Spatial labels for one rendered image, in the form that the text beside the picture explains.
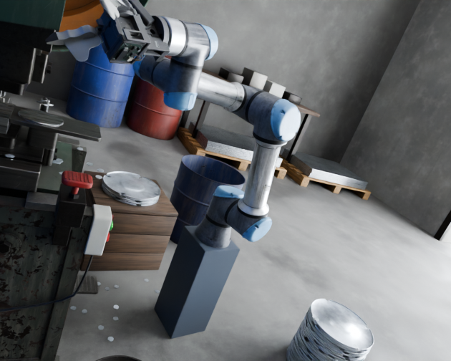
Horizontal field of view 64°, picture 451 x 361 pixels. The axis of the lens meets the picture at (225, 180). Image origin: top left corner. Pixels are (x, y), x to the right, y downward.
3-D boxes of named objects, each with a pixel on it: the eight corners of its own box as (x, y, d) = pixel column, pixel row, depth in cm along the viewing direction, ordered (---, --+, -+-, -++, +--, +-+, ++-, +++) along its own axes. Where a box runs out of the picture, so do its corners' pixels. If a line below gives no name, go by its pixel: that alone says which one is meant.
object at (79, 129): (90, 159, 127) (99, 123, 123) (92, 176, 115) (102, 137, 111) (8, 143, 115) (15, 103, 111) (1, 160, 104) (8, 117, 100)
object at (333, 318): (301, 295, 167) (301, 294, 167) (351, 305, 176) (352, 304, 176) (327, 345, 141) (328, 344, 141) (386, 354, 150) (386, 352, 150)
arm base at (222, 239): (217, 227, 160) (224, 208, 156) (235, 247, 149) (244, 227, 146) (188, 227, 150) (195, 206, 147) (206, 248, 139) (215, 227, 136)
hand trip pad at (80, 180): (85, 200, 94) (92, 173, 91) (86, 211, 89) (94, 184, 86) (56, 195, 90) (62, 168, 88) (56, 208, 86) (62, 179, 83)
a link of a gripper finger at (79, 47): (54, 64, 64) (105, 49, 66) (43, 34, 65) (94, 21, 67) (59, 72, 67) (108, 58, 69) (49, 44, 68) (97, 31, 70)
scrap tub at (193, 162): (207, 220, 266) (230, 162, 250) (228, 255, 231) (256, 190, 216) (153, 213, 246) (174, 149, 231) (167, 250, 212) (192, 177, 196)
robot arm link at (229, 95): (252, 84, 129) (137, 36, 92) (275, 94, 122) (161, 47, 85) (239, 114, 132) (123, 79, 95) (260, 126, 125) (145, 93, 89)
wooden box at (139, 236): (139, 230, 221) (155, 179, 210) (159, 269, 191) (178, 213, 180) (70, 226, 199) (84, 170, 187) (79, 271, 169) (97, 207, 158)
